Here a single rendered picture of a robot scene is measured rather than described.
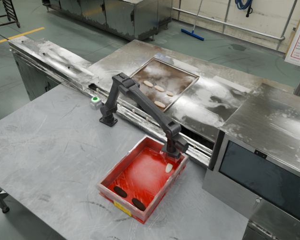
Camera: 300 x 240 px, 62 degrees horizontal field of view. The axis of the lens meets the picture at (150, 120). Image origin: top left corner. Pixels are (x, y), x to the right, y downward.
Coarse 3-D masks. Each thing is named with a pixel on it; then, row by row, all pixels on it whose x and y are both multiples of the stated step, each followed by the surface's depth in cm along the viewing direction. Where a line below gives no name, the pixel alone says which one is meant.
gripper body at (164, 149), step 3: (165, 144) 147; (165, 147) 145; (168, 147) 140; (171, 147) 138; (162, 150) 143; (165, 150) 143; (168, 150) 141; (171, 150) 140; (174, 150) 141; (177, 150) 143; (168, 153) 142; (171, 153) 141; (174, 153) 141; (177, 153) 141; (177, 156) 140
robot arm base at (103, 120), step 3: (111, 114) 182; (102, 117) 184; (105, 117) 181; (108, 117) 181; (111, 117) 183; (99, 120) 187; (102, 120) 186; (105, 120) 183; (108, 120) 182; (111, 120) 184; (114, 120) 186; (117, 120) 187; (105, 123) 184; (108, 123) 184; (111, 123) 184; (114, 123) 185; (111, 126) 183
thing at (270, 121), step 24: (264, 96) 134; (288, 96) 134; (240, 120) 119; (264, 120) 119; (288, 120) 119; (216, 144) 122; (240, 144) 110; (264, 144) 107; (288, 144) 108; (216, 168) 128; (288, 168) 100; (216, 192) 139; (240, 192) 126; (264, 216) 123; (288, 216) 113
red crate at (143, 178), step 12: (144, 156) 163; (156, 156) 163; (132, 168) 155; (144, 168) 155; (156, 168) 156; (120, 180) 148; (132, 180) 148; (144, 180) 149; (156, 180) 149; (132, 192) 142; (144, 192) 143; (156, 192) 143; (144, 204) 137; (132, 216) 131
